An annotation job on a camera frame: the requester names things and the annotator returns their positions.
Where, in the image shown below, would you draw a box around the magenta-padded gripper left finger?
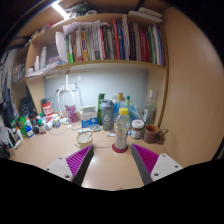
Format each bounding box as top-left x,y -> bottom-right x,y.
44,144 -> 95,187

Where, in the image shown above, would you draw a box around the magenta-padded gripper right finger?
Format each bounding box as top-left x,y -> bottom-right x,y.
130,143 -> 184,186

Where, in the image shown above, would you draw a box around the clear plastic bottle yellow cap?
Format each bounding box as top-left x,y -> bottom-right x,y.
113,107 -> 131,151

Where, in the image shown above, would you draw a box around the cream ceramic cup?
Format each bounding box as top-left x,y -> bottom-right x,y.
74,131 -> 94,149

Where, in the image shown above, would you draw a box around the brown mug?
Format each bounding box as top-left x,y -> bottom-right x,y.
143,123 -> 164,145

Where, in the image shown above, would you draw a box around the brown jar white lid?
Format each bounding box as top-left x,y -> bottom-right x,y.
130,119 -> 145,140

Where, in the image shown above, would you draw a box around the flat round red coaster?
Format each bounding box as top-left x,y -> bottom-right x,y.
111,142 -> 129,154

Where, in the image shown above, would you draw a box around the white and blue carton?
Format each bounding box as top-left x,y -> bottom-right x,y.
79,105 -> 99,129

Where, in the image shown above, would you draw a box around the magenta pouch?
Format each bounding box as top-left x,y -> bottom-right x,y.
64,104 -> 79,124

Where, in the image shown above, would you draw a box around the tall clear glass bottle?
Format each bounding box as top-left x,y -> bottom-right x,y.
143,88 -> 158,126

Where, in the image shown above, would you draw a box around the blue plastic bag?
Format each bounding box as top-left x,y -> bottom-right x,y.
112,99 -> 144,123

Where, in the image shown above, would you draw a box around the grey shaker bottle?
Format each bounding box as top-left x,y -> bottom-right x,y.
99,99 -> 115,132

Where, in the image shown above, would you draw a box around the small blue white bottle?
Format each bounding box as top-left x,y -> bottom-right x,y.
25,125 -> 35,139

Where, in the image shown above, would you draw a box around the dark green bottle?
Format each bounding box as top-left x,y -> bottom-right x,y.
97,92 -> 106,126

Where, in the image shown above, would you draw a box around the red and white canister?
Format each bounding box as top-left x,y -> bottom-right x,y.
41,101 -> 54,118

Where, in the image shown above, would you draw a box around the green plastic bottle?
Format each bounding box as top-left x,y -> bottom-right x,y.
17,115 -> 28,137

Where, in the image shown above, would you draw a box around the hanging dark clothes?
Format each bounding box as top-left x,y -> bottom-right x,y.
0,59 -> 18,118

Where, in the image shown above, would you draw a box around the wooden shelf unit with books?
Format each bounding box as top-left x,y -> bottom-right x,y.
11,1 -> 169,128

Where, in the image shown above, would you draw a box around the white ceiling strip light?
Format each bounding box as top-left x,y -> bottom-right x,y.
51,0 -> 68,19

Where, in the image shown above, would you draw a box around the wooden-handled spoon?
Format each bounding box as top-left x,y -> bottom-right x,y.
86,125 -> 98,141

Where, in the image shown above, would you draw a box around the white cables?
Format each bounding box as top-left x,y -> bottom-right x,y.
53,74 -> 83,131

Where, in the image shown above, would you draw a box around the white wall socket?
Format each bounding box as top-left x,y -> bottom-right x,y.
59,84 -> 79,93

